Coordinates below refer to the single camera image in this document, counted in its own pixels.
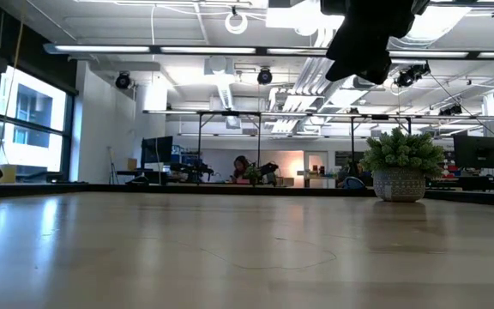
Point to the black background robot arm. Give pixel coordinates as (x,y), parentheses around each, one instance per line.
(269,168)
(195,168)

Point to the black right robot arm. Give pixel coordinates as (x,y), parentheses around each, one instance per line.
(367,38)

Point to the person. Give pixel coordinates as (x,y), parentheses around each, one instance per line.
(240,165)

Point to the small background potted plant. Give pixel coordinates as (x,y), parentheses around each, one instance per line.
(252,173)

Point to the round black ceiling spotlight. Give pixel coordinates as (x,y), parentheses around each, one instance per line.
(264,76)
(123,80)

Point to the black computer monitor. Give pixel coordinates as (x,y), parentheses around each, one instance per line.
(157,150)
(478,152)

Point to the brown cardboard box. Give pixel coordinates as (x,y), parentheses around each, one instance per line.
(132,164)

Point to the artificial green potted plant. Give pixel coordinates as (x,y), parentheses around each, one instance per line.
(401,171)

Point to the black ceiling track light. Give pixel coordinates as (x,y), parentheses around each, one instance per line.
(450,110)

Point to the black framed window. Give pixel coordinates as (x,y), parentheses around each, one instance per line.
(32,103)

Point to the long ceiling light strip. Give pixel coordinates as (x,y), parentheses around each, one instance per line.
(444,54)

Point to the small yellow container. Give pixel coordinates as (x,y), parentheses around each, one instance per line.
(7,173)

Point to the black background rig frame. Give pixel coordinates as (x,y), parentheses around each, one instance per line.
(230,113)

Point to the black ceiling camera cluster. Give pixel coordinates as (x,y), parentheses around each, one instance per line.
(412,75)

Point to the black metal table frame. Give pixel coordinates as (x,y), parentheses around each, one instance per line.
(465,197)

